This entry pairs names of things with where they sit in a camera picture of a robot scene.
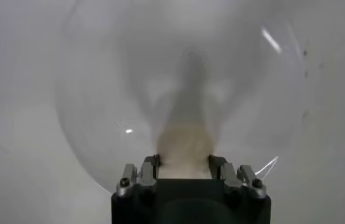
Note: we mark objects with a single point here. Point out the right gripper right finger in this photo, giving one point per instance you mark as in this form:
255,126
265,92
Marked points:
236,178

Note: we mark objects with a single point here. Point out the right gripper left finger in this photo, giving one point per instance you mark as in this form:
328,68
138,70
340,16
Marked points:
142,178

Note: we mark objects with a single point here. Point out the white steamed baozi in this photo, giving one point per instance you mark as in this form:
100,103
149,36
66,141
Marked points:
184,146

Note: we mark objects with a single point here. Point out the white round plate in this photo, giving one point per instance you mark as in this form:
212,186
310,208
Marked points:
114,91

